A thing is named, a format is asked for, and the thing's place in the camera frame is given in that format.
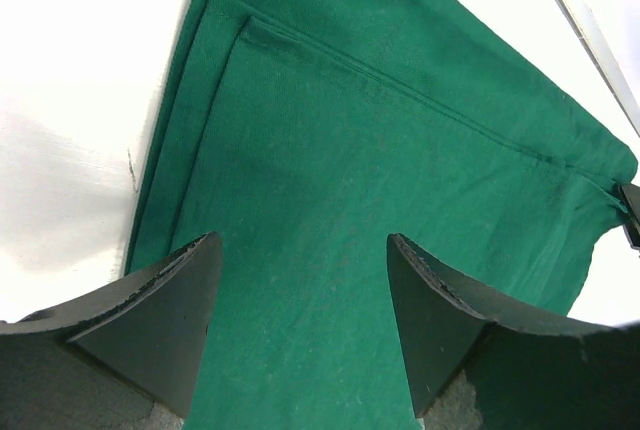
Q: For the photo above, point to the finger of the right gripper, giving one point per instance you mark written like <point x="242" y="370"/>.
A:
<point x="630" y="195"/>

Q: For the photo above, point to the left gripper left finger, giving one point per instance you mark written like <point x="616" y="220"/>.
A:
<point x="124" y="356"/>

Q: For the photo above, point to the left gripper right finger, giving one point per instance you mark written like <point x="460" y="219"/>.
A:
<point x="476" y="358"/>

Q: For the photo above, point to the green surgical cloth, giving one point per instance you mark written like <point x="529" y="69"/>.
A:
<point x="305" y="132"/>

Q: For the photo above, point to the back aluminium rail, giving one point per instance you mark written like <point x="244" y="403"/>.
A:
<point x="608" y="30"/>

